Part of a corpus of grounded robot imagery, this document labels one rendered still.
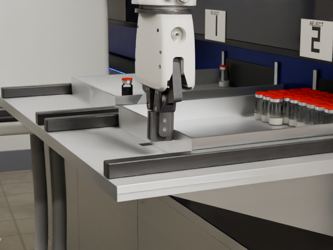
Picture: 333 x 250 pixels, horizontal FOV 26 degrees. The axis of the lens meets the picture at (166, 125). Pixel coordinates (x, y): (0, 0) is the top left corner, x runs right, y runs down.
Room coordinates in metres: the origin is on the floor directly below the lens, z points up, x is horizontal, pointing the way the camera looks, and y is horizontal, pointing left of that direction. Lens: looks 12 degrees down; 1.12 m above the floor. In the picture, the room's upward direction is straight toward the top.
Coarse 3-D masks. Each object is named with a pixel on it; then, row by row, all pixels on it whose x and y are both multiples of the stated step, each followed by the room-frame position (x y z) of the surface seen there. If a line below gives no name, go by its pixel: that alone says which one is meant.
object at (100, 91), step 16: (80, 80) 1.41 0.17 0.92; (96, 80) 1.47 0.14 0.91; (112, 80) 1.49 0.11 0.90; (208, 80) 1.58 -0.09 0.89; (80, 96) 1.40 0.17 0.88; (96, 96) 1.31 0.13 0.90; (112, 96) 1.23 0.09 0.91; (128, 96) 1.23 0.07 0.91; (192, 96) 1.28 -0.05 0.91; (208, 96) 1.29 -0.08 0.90; (224, 96) 1.30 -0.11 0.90
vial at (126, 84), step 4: (124, 80) 1.34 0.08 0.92; (128, 80) 1.34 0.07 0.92; (124, 84) 1.34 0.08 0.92; (128, 84) 1.34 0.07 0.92; (124, 88) 1.34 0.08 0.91; (128, 88) 1.34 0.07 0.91; (132, 88) 1.34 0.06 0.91; (124, 92) 1.34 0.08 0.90; (128, 92) 1.34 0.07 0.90; (132, 92) 1.34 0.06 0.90
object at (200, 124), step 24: (240, 96) 1.22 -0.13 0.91; (120, 120) 1.13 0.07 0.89; (144, 120) 1.04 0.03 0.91; (192, 120) 1.18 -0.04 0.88; (216, 120) 1.18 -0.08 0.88; (240, 120) 1.18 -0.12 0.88; (168, 144) 0.96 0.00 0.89; (192, 144) 0.90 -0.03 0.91; (216, 144) 0.91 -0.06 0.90; (240, 144) 0.93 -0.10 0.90
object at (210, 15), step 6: (210, 12) 1.46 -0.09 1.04; (216, 12) 1.44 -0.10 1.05; (222, 12) 1.41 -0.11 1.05; (210, 18) 1.46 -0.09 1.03; (222, 18) 1.41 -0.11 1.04; (210, 24) 1.46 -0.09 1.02; (222, 24) 1.41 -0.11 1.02; (210, 30) 1.46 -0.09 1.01; (222, 30) 1.41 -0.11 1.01; (210, 36) 1.46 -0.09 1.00; (216, 36) 1.43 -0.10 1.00; (222, 36) 1.41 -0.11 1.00
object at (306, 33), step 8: (304, 24) 1.16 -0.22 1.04; (312, 24) 1.14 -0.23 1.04; (320, 24) 1.12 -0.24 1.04; (328, 24) 1.10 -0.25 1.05; (304, 32) 1.16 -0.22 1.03; (312, 32) 1.14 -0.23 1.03; (320, 32) 1.12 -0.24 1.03; (328, 32) 1.10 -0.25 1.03; (304, 40) 1.16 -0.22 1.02; (320, 40) 1.12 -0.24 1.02; (328, 40) 1.10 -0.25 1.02; (304, 48) 1.16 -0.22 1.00; (320, 48) 1.12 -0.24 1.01; (328, 48) 1.10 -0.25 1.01; (304, 56) 1.16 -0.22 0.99; (312, 56) 1.14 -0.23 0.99; (320, 56) 1.12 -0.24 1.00; (328, 56) 1.10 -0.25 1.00
